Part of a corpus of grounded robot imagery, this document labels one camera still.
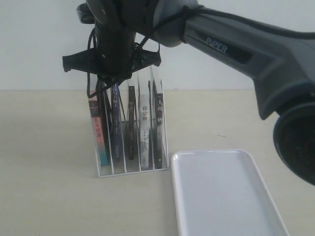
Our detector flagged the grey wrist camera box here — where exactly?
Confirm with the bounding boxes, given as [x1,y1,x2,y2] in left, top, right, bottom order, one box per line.
[76,2,95,25]

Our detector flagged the black brown book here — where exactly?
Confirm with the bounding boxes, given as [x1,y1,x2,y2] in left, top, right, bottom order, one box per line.
[128,82,135,160]

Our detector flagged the white rectangular tray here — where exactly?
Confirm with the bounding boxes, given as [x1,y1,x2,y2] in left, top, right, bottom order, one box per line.
[171,149,288,236]

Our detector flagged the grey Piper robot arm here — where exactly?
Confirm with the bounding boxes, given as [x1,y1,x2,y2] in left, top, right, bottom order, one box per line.
[62,0,315,184]

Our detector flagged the pink and teal book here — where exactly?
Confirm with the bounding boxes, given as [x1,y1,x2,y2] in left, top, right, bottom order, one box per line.
[88,81,110,167]

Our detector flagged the white wire book rack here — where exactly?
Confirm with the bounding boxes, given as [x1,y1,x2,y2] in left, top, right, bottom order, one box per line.
[92,66,169,177]

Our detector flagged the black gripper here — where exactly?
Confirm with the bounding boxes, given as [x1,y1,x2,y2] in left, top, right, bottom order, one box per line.
[62,17,161,78]

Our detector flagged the dark blue moon book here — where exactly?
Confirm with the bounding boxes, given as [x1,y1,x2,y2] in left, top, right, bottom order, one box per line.
[111,84,121,163]

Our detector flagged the grey white book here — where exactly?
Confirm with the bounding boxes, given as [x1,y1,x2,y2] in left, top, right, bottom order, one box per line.
[138,69,151,170]

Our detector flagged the black book white characters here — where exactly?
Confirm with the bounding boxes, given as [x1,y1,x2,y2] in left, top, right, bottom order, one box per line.
[151,67,163,169]

